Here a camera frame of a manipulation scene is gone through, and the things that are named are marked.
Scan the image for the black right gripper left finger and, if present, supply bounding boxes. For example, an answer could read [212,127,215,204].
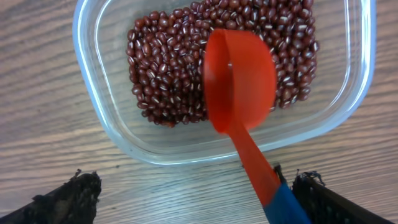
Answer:
[1,169,101,224]

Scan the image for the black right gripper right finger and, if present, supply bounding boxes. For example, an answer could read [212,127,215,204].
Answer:
[273,164,396,224]

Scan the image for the orange scoop blue handle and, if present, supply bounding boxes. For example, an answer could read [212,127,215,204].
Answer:
[203,29,310,223]

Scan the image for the red adzuki beans in container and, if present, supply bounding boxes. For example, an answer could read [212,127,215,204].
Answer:
[126,0,320,127]

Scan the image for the clear plastic bean container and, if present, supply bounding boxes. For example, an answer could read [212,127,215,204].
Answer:
[73,0,377,165]

